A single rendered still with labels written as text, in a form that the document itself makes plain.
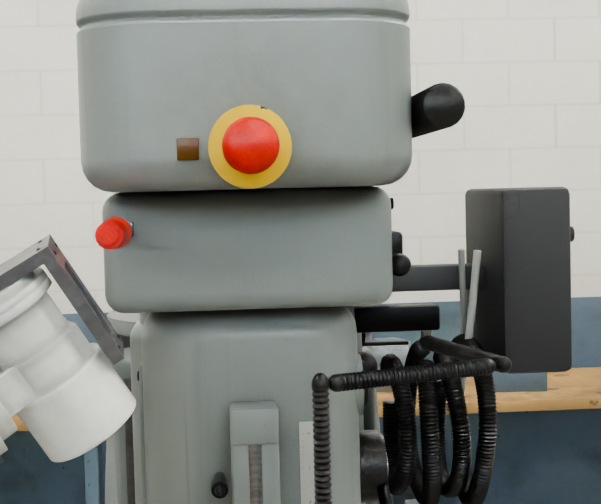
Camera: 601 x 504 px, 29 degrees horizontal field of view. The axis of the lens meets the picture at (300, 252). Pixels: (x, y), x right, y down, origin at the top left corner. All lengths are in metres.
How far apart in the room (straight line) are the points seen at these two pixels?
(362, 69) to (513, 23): 4.64
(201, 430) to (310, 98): 0.31
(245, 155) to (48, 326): 0.18
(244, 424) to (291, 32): 0.32
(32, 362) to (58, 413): 0.04
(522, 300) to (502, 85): 4.16
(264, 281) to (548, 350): 0.48
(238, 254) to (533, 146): 4.56
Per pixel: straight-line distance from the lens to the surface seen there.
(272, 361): 0.99
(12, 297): 0.71
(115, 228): 0.81
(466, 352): 1.02
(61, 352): 0.73
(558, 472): 5.64
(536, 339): 1.32
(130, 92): 0.85
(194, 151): 0.84
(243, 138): 0.80
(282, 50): 0.85
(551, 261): 1.32
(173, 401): 1.00
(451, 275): 1.38
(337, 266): 0.95
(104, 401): 0.73
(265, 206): 0.94
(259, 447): 0.96
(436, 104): 0.89
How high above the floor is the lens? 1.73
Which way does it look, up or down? 3 degrees down
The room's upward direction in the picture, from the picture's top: 1 degrees counter-clockwise
